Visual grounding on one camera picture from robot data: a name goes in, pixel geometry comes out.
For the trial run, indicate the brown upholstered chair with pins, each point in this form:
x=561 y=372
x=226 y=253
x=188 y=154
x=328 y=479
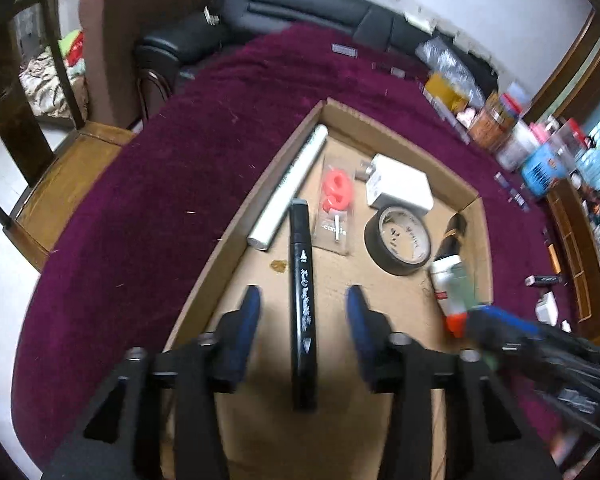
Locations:
x=115 y=35

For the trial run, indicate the patterned cloth pile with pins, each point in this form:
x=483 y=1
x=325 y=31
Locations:
x=45 y=80

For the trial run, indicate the wooden sideboard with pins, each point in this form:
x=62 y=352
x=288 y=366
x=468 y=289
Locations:
x=570 y=240

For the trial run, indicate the dark wooden chair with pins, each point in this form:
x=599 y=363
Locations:
x=65 y=175

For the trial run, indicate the white printed tube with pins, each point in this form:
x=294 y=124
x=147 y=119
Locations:
x=290 y=185

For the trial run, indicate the large white charger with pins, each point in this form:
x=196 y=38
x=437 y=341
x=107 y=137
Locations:
x=400 y=185

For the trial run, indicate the clear refill box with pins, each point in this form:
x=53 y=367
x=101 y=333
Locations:
x=519 y=198
x=502 y=180

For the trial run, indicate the black tube with gold band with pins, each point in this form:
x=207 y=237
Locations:
x=452 y=240

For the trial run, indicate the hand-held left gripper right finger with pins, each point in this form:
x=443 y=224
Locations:
x=362 y=332

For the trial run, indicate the white glue stick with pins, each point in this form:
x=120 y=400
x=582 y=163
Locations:
x=447 y=280

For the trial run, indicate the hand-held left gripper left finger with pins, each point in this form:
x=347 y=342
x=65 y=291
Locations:
x=242 y=335

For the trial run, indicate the white plastic jar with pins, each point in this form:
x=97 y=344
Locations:
x=517 y=147

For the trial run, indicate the brown label jar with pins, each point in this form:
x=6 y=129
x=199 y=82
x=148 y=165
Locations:
x=490 y=125

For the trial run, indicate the black leather sofa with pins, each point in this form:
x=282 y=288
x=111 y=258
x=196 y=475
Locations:
x=290 y=2

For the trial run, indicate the clear candle box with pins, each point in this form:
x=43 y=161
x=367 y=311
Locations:
x=337 y=195

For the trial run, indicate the brown cardboard box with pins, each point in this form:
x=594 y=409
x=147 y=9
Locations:
x=330 y=280

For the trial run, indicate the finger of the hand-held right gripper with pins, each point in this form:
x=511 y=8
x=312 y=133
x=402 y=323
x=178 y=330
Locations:
x=505 y=320
x=487 y=352

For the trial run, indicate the blue label clear jar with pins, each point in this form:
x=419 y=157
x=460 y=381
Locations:
x=545 y=170

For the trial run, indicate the small white charger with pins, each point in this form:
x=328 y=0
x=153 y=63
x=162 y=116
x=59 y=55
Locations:
x=547 y=307

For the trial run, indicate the yellow tape roll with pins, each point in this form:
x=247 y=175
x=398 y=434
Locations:
x=442 y=91

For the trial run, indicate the thick black marker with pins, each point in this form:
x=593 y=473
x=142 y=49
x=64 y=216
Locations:
x=302 y=310

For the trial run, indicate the silver plastic bag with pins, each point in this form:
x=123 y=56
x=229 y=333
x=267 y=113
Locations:
x=445 y=60

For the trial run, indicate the black tape roll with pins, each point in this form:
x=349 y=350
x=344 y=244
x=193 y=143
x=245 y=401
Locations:
x=375 y=245

